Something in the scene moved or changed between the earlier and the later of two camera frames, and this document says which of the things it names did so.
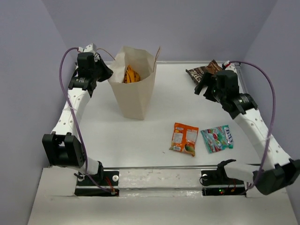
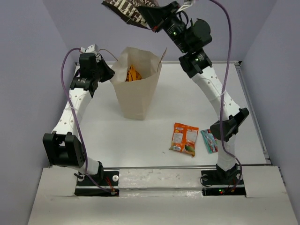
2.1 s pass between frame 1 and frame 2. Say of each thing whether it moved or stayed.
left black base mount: stayed
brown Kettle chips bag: moved
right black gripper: moved
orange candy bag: stayed
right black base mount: stayed
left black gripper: stayed
